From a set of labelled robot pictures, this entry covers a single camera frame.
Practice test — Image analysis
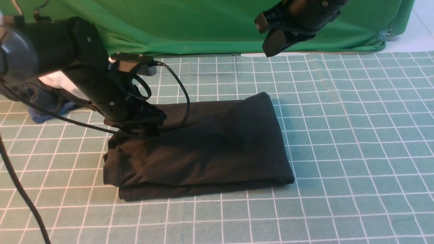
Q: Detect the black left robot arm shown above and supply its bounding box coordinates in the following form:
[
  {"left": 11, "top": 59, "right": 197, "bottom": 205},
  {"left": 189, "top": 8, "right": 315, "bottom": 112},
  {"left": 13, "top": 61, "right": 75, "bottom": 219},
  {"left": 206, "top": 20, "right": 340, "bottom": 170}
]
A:
[{"left": 1, "top": 16, "right": 191, "bottom": 141}]

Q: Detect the dark gray long-sleeved shirt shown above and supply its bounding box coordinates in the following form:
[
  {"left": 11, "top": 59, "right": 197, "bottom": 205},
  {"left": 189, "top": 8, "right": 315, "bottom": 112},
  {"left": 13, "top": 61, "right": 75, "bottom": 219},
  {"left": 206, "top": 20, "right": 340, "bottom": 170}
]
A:
[{"left": 102, "top": 92, "right": 295, "bottom": 201}]

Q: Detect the silver binder clip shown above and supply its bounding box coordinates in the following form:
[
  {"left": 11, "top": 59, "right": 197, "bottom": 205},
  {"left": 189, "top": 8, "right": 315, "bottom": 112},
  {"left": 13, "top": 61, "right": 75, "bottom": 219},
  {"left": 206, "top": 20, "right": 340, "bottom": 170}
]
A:
[{"left": 377, "top": 29, "right": 395, "bottom": 42}]

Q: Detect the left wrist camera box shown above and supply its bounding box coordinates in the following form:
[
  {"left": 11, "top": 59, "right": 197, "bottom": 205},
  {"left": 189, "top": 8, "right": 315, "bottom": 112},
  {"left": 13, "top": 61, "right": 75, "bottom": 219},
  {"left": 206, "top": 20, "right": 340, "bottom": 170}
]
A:
[{"left": 108, "top": 52, "right": 157, "bottom": 76}]

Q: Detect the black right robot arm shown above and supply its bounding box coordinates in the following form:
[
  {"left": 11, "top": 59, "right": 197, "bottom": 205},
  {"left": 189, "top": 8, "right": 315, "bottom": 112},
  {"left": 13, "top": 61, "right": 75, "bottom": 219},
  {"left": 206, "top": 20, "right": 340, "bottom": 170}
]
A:
[{"left": 254, "top": 0, "right": 349, "bottom": 36}]

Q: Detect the blue crumpled garment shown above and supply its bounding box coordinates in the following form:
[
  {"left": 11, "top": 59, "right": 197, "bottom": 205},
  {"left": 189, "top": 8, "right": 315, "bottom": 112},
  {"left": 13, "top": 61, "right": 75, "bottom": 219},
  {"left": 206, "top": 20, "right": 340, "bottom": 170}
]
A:
[{"left": 27, "top": 89, "right": 81, "bottom": 124}]

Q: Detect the dark gray crumpled garment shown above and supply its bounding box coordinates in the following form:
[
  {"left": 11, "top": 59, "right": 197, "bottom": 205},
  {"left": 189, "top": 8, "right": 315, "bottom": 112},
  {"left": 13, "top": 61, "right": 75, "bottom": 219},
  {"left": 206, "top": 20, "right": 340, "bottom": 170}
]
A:
[{"left": 1, "top": 80, "right": 95, "bottom": 113}]

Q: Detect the green backdrop cloth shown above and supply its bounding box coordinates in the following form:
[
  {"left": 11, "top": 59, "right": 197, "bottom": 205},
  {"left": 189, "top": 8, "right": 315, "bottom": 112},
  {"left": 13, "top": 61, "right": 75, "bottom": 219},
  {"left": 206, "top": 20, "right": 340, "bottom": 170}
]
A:
[{"left": 0, "top": 0, "right": 415, "bottom": 60}]

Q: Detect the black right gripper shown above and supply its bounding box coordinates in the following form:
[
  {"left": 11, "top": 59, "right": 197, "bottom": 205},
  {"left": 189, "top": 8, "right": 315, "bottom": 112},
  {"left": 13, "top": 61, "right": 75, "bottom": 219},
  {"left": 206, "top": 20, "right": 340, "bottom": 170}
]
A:
[{"left": 254, "top": 2, "right": 341, "bottom": 57}]

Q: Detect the green checkered table mat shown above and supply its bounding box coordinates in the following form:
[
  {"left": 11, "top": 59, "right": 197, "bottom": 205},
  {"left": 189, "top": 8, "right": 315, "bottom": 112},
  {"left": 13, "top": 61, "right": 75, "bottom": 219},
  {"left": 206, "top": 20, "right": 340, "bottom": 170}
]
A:
[{"left": 0, "top": 51, "right": 434, "bottom": 244}]

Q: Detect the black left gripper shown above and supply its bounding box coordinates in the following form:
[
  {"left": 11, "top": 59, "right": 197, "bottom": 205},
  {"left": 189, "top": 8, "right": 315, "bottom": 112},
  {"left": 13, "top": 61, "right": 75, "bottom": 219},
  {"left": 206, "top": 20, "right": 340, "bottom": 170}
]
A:
[{"left": 103, "top": 100, "right": 167, "bottom": 138}]

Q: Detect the white crumpled garment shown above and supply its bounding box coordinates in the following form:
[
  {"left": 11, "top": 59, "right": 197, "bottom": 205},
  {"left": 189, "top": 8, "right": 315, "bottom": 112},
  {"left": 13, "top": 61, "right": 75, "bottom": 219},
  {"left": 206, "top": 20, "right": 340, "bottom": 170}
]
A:
[{"left": 38, "top": 71, "right": 89, "bottom": 101}]

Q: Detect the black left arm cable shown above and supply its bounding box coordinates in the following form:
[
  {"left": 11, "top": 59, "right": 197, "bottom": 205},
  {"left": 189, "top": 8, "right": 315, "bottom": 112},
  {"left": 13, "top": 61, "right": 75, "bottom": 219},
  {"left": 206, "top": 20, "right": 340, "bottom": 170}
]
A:
[{"left": 0, "top": 0, "right": 191, "bottom": 244}]

